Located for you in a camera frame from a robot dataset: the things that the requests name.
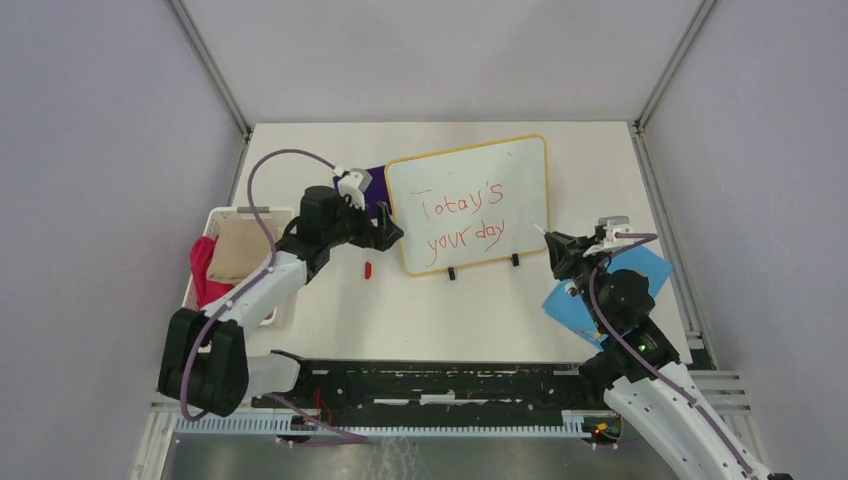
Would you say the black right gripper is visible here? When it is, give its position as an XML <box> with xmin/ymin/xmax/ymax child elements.
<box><xmin>544</xmin><ymin>231</ymin><xmax>612</xmax><ymax>330</ymax></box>

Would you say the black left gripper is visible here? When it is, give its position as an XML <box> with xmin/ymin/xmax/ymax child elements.
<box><xmin>323</xmin><ymin>192</ymin><xmax>402</xmax><ymax>252</ymax></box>

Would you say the yellow framed whiteboard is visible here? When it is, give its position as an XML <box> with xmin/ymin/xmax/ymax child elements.
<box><xmin>385</xmin><ymin>134</ymin><xmax>550</xmax><ymax>275</ymax></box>

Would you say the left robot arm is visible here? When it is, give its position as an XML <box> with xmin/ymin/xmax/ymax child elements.
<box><xmin>158</xmin><ymin>186</ymin><xmax>404</xmax><ymax>421</ymax></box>

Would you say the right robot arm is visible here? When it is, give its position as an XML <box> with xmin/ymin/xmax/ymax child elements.
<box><xmin>543</xmin><ymin>225</ymin><xmax>787</xmax><ymax>479</ymax></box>

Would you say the purple cloth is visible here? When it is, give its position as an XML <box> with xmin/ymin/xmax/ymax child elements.
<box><xmin>359</xmin><ymin>166</ymin><xmax>391</xmax><ymax>218</ymax></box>

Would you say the blue cartoon astronaut cloth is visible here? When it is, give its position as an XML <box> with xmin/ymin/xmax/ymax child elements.
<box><xmin>541</xmin><ymin>246</ymin><xmax>675</xmax><ymax>351</ymax></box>

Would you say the beige folded cloth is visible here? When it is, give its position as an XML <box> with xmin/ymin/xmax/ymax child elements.
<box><xmin>206</xmin><ymin>219</ymin><xmax>271</xmax><ymax>285</ymax></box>

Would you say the pink cloth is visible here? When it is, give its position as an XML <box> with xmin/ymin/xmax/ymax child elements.
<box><xmin>190</xmin><ymin>235</ymin><xmax>240</xmax><ymax>311</ymax></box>

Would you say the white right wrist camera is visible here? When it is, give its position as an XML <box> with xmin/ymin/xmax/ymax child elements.
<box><xmin>583</xmin><ymin>215</ymin><xmax>638</xmax><ymax>257</ymax></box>

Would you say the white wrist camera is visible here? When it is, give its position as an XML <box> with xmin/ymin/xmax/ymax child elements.
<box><xmin>583</xmin><ymin>215</ymin><xmax>638</xmax><ymax>257</ymax></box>
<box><xmin>333</xmin><ymin>166</ymin><xmax>367</xmax><ymax>210</ymax></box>

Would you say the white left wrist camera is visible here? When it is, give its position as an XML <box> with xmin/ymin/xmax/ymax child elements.
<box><xmin>333</xmin><ymin>166</ymin><xmax>367</xmax><ymax>210</ymax></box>

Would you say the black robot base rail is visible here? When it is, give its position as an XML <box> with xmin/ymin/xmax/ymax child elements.
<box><xmin>282</xmin><ymin>360</ymin><xmax>611</xmax><ymax>427</ymax></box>

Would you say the aluminium right corner post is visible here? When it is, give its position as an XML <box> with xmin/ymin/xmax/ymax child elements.
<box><xmin>633</xmin><ymin>0</ymin><xmax>719</xmax><ymax>132</ymax></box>

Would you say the aluminium corner post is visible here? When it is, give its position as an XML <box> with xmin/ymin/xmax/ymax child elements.
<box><xmin>633</xmin><ymin>0</ymin><xmax>719</xmax><ymax>132</ymax></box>
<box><xmin>164</xmin><ymin>0</ymin><xmax>252</xmax><ymax>139</ymax></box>

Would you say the aluminium left corner post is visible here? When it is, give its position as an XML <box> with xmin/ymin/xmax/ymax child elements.
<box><xmin>164</xmin><ymin>0</ymin><xmax>252</xmax><ymax>139</ymax></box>

